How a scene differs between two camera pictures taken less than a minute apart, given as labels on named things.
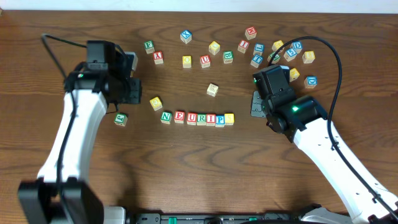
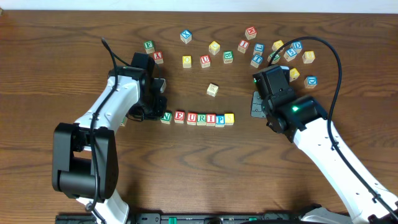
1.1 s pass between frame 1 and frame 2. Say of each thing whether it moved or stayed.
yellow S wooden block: stayed
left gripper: moved
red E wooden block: stayed
